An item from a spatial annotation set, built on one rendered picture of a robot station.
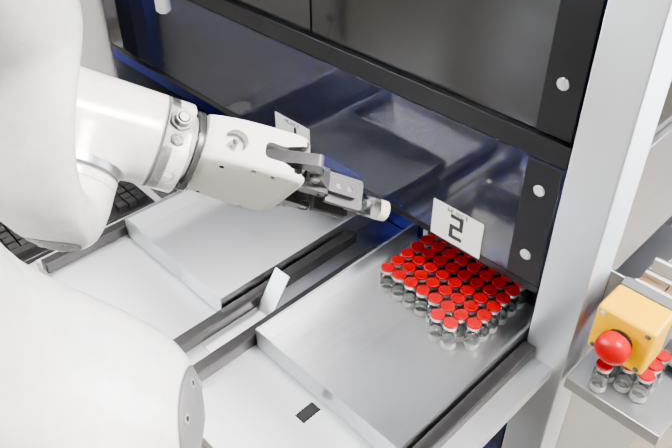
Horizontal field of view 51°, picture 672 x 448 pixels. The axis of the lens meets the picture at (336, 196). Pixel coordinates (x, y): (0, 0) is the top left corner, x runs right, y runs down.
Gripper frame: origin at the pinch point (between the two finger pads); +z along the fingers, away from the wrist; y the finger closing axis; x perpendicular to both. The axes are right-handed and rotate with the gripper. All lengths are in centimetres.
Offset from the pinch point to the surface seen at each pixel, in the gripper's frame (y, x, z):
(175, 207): 56, -16, -3
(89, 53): 68, -47, -23
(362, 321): 29.6, 3.8, 20.7
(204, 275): 45.7, -2.2, 0.9
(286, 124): 38.0, -28.2, 7.9
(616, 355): -0.6, 9.3, 37.7
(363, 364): 25.8, 10.6, 19.3
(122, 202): 72, -20, -10
